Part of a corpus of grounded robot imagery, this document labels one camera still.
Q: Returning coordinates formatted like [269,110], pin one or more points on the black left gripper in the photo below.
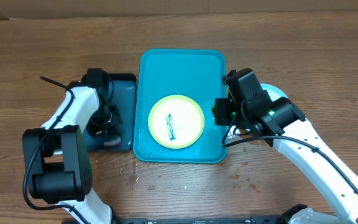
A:
[95,131]

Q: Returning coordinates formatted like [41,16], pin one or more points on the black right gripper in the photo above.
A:
[223,114]

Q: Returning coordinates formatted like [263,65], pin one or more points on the light blue plate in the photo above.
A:
[274,92]

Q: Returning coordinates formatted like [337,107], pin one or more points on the yellow plate with blue stain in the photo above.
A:
[176,121]

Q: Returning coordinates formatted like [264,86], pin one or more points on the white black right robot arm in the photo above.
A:
[337,183]

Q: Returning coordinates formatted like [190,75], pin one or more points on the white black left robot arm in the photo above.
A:
[57,165]

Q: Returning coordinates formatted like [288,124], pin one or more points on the black sponge tray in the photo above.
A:
[122,87]

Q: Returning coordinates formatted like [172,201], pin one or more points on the teal plastic tray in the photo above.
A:
[196,74]

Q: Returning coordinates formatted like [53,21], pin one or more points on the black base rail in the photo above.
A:
[197,221]

